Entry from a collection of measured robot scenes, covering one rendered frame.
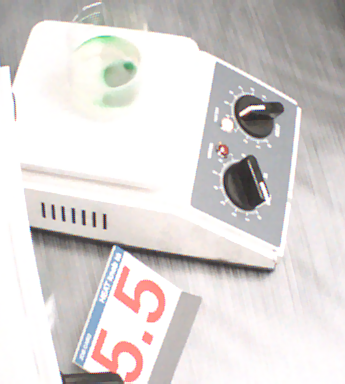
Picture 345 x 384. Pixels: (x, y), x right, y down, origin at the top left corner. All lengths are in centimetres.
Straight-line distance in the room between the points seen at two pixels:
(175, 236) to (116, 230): 4
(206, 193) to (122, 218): 5
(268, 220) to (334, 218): 7
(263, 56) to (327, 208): 14
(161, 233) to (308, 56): 22
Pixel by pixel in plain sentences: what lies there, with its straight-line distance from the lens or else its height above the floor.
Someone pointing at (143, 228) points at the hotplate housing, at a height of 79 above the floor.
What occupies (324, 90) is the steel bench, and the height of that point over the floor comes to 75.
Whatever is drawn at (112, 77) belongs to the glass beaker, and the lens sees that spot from 74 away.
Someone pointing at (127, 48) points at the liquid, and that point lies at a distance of 78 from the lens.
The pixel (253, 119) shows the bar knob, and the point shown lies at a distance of 83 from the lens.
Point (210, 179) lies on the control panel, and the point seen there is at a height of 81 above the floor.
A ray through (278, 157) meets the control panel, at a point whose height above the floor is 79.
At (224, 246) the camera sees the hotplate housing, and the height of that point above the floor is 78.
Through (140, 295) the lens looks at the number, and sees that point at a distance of 80.
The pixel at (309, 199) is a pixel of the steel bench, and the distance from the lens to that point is 87.
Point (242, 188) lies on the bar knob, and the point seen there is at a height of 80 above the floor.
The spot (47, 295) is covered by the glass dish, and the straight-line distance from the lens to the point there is 82.
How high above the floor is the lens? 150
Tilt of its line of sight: 60 degrees down
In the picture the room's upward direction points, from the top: 5 degrees clockwise
